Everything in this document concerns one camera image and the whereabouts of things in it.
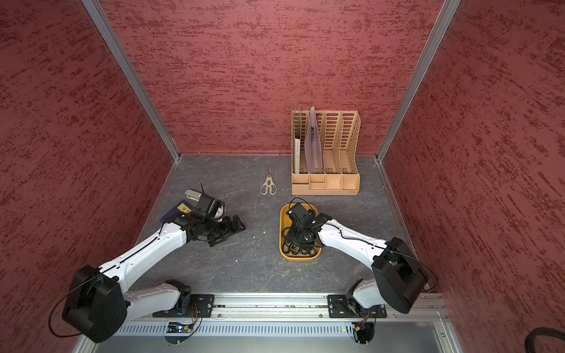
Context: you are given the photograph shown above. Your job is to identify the tan plastic file organizer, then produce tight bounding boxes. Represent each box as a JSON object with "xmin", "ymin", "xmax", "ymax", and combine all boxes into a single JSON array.
[{"xmin": 291, "ymin": 110, "xmax": 360, "ymax": 196}]

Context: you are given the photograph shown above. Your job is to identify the dark blue notebook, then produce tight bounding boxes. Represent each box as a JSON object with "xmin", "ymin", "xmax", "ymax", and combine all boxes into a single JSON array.
[{"xmin": 160, "ymin": 200, "xmax": 193, "ymax": 224}]

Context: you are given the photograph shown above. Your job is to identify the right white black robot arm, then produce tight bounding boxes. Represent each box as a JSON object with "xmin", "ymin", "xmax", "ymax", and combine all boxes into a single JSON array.
[{"xmin": 282, "ymin": 210, "xmax": 429, "ymax": 317}]

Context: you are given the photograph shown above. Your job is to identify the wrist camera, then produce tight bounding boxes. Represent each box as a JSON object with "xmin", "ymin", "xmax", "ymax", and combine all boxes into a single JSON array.
[
  {"xmin": 285, "ymin": 203, "xmax": 316, "ymax": 229},
  {"xmin": 192, "ymin": 194, "xmax": 225, "ymax": 220}
]

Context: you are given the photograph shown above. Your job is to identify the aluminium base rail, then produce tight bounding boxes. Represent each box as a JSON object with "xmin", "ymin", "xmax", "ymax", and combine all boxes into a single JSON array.
[{"xmin": 90, "ymin": 292, "xmax": 451, "ymax": 322}]

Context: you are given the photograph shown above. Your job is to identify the metal corner post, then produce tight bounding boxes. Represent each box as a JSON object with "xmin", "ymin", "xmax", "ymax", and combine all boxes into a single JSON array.
[
  {"xmin": 376, "ymin": 0, "xmax": 461, "ymax": 165},
  {"xmin": 82, "ymin": 0, "xmax": 182, "ymax": 163}
]

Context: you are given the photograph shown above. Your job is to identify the cream handled kitchen scissors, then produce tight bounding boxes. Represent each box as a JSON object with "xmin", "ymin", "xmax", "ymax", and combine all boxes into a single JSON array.
[{"xmin": 260, "ymin": 166, "xmax": 277, "ymax": 196}]

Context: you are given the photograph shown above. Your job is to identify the yellow plastic storage tray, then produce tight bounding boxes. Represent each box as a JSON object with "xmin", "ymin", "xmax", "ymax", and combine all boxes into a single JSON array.
[{"xmin": 278, "ymin": 203, "xmax": 322, "ymax": 262}]

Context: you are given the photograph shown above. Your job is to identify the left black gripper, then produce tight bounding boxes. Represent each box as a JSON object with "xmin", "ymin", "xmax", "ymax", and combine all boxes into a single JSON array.
[{"xmin": 203, "ymin": 215, "xmax": 247, "ymax": 246}]

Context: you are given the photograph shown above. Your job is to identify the translucent purple document folder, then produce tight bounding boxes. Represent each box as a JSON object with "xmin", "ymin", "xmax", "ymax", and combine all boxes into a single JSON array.
[{"xmin": 305, "ymin": 106, "xmax": 323, "ymax": 174}]

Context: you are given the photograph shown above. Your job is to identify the left metal corner post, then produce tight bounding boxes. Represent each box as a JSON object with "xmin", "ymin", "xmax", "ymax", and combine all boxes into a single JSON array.
[{"xmin": 82, "ymin": 0, "xmax": 182, "ymax": 163}]

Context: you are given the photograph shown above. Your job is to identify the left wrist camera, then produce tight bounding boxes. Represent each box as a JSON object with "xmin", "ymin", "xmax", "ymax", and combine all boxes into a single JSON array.
[{"xmin": 192, "ymin": 194, "xmax": 225, "ymax": 220}]

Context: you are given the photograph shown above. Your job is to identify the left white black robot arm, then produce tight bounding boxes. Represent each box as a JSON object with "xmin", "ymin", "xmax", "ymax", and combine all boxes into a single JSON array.
[{"xmin": 61, "ymin": 214, "xmax": 246, "ymax": 343}]

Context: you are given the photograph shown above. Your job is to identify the large black handled scissors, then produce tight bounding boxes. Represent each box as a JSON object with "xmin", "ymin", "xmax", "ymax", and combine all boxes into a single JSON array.
[{"xmin": 282, "ymin": 243, "xmax": 319, "ymax": 259}]

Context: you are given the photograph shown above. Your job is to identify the left controller board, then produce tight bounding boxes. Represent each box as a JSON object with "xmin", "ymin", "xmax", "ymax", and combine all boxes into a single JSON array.
[{"xmin": 164, "ymin": 322, "xmax": 195, "ymax": 345}]

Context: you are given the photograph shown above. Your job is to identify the right metal corner post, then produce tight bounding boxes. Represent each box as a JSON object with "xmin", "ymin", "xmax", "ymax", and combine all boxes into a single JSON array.
[{"xmin": 376, "ymin": 0, "xmax": 461, "ymax": 165}]

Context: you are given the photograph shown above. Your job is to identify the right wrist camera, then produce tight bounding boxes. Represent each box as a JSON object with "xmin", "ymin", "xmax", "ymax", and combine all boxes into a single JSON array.
[{"xmin": 285, "ymin": 203, "xmax": 316, "ymax": 229}]

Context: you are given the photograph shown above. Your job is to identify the beige paper folder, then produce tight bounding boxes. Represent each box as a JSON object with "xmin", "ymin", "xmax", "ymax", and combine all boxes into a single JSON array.
[{"xmin": 293, "ymin": 110, "xmax": 302, "ymax": 174}]

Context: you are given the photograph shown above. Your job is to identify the black corrugated hose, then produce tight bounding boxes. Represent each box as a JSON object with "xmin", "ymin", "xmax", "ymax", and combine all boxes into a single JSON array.
[{"xmin": 524, "ymin": 327, "xmax": 565, "ymax": 353}]

